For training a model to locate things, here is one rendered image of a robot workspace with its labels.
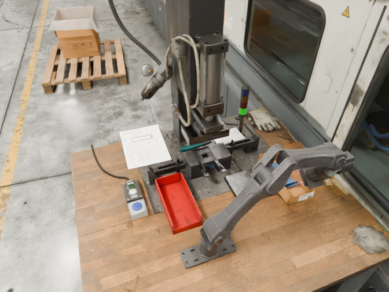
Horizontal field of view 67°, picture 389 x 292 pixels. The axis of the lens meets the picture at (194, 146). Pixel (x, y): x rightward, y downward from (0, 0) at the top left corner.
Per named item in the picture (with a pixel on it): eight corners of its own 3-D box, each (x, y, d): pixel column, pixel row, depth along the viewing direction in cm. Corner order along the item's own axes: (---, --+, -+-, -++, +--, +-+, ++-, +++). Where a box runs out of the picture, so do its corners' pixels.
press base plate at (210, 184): (155, 218, 122) (154, 213, 120) (130, 143, 157) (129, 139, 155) (289, 176, 139) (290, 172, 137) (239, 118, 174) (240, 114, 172)
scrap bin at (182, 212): (172, 234, 112) (172, 226, 108) (156, 188, 130) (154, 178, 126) (202, 225, 116) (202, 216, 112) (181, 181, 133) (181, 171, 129)
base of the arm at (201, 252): (178, 240, 102) (185, 258, 97) (230, 222, 107) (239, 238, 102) (179, 252, 107) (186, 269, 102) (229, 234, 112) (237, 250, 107)
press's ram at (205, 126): (190, 152, 121) (189, 88, 102) (171, 117, 139) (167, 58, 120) (229, 142, 126) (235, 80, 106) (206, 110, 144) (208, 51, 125)
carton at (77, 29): (63, 42, 445) (53, 6, 412) (105, 39, 455) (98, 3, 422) (58, 61, 396) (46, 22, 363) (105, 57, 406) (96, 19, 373)
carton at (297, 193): (286, 206, 123) (290, 194, 118) (256, 166, 141) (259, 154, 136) (312, 197, 127) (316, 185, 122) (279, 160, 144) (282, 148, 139)
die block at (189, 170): (190, 179, 133) (190, 168, 129) (183, 165, 141) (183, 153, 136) (230, 168, 139) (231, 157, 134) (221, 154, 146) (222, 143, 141)
